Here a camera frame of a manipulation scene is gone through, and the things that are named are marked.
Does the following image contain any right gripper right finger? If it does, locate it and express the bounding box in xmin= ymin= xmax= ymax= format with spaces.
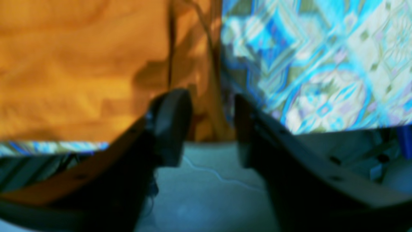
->
xmin=234 ymin=94 xmax=411 ymax=232

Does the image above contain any orange T-shirt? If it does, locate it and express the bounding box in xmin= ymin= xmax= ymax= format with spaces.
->
xmin=0 ymin=0 xmax=235 ymax=141

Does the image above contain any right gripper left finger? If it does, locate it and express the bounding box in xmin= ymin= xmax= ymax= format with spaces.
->
xmin=1 ymin=89 xmax=192 ymax=232

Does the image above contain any patterned blue tablecloth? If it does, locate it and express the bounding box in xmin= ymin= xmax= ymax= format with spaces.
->
xmin=1 ymin=0 xmax=411 ymax=156

